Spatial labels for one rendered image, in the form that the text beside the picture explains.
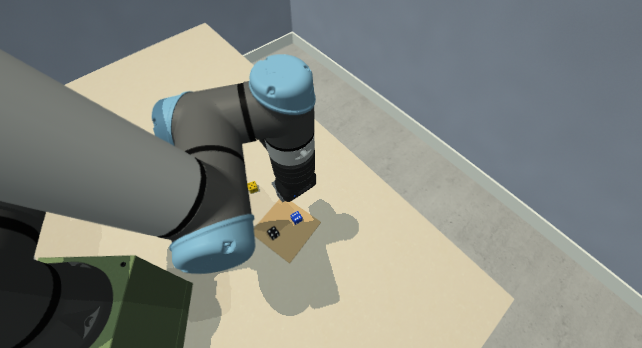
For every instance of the tan square mat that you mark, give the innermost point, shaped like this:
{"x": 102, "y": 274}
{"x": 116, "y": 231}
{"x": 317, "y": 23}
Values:
{"x": 292, "y": 236}

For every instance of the yellow die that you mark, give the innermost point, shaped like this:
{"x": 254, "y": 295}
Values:
{"x": 252, "y": 186}

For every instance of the black die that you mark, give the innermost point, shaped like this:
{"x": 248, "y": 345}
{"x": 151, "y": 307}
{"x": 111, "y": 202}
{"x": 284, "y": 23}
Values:
{"x": 273, "y": 233}

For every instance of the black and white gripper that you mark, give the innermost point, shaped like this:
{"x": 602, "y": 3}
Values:
{"x": 299, "y": 170}

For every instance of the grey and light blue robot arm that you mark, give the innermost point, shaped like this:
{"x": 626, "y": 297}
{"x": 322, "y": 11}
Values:
{"x": 62, "y": 153}

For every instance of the blue die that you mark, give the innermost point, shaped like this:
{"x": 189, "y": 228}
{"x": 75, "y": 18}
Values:
{"x": 296, "y": 217}

